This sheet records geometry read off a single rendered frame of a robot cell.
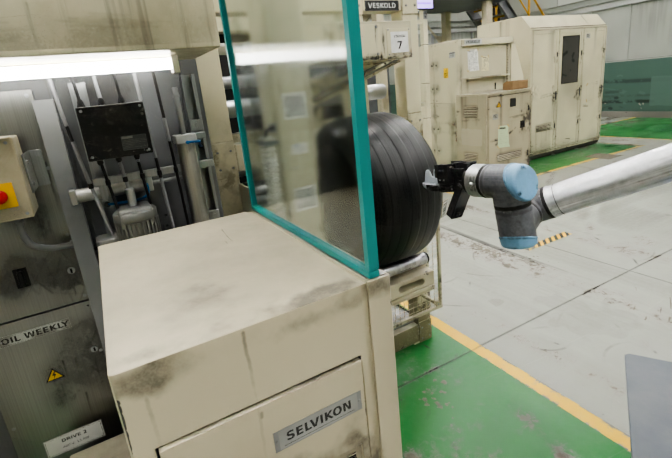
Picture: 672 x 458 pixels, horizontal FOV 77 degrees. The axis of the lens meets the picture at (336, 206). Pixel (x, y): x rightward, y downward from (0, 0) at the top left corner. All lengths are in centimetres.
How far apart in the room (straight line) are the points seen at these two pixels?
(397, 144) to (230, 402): 97
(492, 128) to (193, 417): 581
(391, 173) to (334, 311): 75
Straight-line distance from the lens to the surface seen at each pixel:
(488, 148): 616
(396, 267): 154
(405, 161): 136
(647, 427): 152
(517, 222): 113
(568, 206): 125
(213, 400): 63
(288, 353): 63
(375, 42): 180
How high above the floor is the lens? 156
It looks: 16 degrees down
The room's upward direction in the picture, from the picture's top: 6 degrees counter-clockwise
